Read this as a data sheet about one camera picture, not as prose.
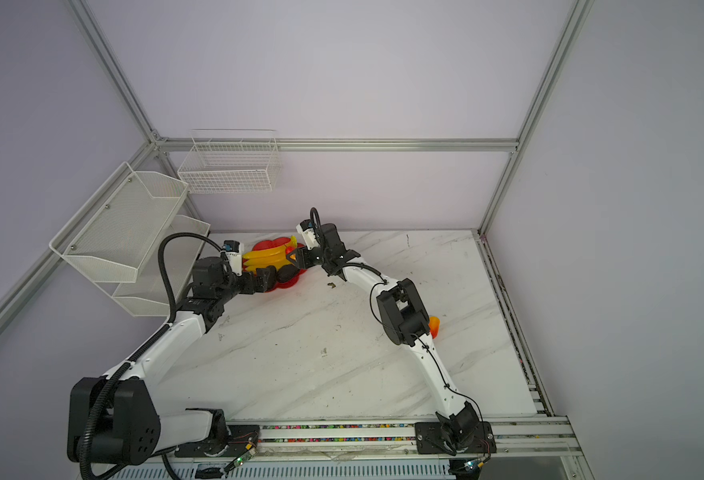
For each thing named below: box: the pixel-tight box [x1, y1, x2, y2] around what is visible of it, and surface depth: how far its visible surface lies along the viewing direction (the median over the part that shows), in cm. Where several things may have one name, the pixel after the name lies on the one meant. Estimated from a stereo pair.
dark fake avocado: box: [276, 264, 300, 283], surface depth 105 cm
